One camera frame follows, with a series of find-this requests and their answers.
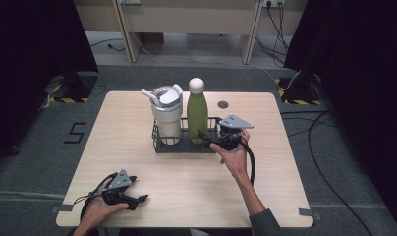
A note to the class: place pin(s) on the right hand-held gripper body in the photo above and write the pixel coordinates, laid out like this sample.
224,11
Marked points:
232,131

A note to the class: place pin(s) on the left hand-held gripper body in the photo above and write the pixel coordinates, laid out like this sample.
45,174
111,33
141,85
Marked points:
119,183

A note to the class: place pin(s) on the green bottle with white cap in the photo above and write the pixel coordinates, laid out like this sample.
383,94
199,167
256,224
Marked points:
197,114

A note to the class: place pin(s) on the white tumbler with straw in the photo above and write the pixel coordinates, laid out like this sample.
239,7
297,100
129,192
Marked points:
167,113

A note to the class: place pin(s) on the person's right hand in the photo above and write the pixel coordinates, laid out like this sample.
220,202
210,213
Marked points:
234,160

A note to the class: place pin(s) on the person's left hand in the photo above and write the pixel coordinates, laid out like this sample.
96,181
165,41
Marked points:
101,209

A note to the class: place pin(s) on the grey floor tape piece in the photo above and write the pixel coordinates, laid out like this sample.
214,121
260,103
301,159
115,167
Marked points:
64,208
309,213

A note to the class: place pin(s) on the black stand base hazard tape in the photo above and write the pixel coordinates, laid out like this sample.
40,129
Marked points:
75,88
301,93

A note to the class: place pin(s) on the beige desk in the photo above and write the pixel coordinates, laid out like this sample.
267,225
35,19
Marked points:
193,16

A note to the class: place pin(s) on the black curtain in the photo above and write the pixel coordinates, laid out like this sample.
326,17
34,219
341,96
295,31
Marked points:
360,82
29,65

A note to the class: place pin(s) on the white wall outlet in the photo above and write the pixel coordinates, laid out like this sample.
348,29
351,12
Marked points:
273,2

